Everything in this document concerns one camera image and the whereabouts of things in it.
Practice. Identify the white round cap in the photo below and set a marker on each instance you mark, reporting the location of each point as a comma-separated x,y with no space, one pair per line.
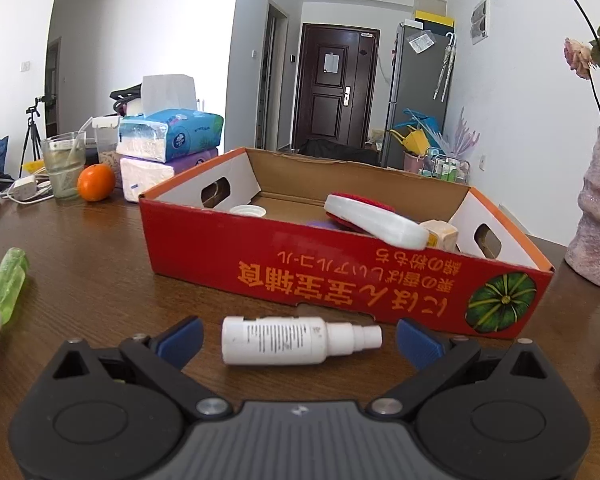
246,210

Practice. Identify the dried pink roses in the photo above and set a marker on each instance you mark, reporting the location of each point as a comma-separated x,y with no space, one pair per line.
580,57

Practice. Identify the black tripod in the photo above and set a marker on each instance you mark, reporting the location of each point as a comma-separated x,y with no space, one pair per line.
31,130

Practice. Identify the green spray bottle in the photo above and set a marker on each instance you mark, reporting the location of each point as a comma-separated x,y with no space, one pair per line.
6,280

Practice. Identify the red printed cardboard box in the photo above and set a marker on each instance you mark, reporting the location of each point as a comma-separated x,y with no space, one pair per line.
330,285

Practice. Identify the white and red container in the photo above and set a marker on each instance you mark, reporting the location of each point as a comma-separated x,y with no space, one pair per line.
375,222

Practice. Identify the wall socket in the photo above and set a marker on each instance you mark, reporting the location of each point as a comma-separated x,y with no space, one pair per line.
483,162

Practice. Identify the black tool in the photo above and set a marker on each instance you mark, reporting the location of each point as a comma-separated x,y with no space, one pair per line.
125,96

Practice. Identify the white paper notice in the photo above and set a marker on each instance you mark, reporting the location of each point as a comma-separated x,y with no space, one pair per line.
332,63

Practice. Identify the clear plastic bag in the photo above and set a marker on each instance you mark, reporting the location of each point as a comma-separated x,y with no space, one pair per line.
422,42

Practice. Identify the beige small box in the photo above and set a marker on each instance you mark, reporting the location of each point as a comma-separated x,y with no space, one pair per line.
441,234

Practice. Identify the clear drinking glass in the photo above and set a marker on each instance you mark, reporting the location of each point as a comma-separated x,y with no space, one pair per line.
64,175

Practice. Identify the yellow black box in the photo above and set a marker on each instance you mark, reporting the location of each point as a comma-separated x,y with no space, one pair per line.
434,21

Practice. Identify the purple tissue pack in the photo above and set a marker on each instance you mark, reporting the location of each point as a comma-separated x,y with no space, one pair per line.
145,175

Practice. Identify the purple item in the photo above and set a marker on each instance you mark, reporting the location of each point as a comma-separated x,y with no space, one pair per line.
322,225

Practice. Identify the pink textured vase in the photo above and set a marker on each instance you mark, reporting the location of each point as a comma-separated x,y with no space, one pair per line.
597,220

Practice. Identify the white folded umbrella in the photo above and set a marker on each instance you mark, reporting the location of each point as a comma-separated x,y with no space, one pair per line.
445,67

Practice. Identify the interior door frame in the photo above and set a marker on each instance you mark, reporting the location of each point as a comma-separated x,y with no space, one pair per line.
272,75

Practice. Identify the orange fruit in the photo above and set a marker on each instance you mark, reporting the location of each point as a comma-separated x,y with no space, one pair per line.
96,183

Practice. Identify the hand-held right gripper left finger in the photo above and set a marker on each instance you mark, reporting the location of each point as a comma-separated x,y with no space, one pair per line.
180,342

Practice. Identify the pink bucket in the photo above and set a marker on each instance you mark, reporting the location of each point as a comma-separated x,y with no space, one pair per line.
414,162

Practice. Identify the white charger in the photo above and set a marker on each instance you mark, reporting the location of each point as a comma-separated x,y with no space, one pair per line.
26,189

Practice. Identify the blue tissue pack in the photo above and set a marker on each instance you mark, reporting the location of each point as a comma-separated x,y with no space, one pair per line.
180,132

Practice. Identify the clear plastic storage container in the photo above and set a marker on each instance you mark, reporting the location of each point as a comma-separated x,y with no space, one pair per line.
106,145

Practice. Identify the white spray bottle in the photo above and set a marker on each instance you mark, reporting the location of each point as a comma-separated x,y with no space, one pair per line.
280,340

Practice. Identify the wall panel cover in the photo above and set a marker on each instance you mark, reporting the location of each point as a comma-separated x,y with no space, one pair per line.
479,19

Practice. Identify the metal rack cart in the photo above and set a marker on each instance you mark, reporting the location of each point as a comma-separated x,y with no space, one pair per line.
447,167

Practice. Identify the grey refrigerator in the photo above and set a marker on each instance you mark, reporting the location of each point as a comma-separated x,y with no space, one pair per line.
415,90

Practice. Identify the dark brown entrance door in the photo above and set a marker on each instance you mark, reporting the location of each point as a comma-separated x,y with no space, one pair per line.
335,105

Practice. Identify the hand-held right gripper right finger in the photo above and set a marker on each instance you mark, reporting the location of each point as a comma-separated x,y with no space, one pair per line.
420,344

